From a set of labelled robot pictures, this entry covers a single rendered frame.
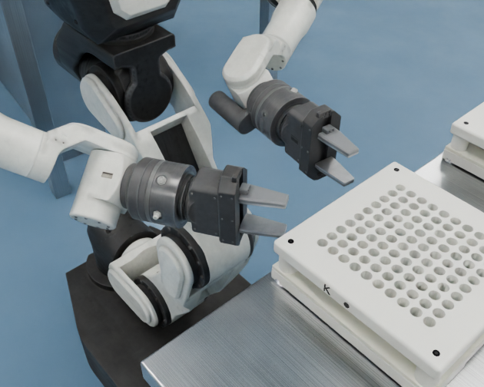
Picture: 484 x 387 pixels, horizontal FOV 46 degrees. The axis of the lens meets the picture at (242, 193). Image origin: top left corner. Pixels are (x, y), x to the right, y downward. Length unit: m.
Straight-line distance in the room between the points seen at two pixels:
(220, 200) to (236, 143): 1.68
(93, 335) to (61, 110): 1.01
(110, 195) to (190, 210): 0.11
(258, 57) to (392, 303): 0.48
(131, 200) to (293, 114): 0.27
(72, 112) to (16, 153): 1.55
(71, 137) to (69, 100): 1.50
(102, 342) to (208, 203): 0.88
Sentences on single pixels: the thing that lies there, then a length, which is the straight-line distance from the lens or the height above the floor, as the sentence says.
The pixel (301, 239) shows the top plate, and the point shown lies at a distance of 0.73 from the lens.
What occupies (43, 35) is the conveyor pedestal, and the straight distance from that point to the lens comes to 2.16.
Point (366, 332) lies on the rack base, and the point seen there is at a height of 0.87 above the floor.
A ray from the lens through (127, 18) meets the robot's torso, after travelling 0.99.
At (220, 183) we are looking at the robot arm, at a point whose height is 0.97.
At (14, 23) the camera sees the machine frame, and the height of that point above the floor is 0.69.
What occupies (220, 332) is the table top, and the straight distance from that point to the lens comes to 0.72.
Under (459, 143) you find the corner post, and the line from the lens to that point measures 0.99.
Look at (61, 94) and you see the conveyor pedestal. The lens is 2.27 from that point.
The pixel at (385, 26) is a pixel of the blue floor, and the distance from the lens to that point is 3.44.
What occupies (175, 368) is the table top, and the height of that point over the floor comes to 0.85.
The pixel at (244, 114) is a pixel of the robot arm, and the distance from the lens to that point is 0.94.
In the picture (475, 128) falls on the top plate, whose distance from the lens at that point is 0.98.
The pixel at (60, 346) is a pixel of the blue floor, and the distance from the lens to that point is 1.80.
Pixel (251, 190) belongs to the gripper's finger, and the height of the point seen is 0.95.
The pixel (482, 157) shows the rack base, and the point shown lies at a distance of 1.00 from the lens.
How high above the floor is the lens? 1.44
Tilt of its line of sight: 42 degrees down
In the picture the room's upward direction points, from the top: straight up
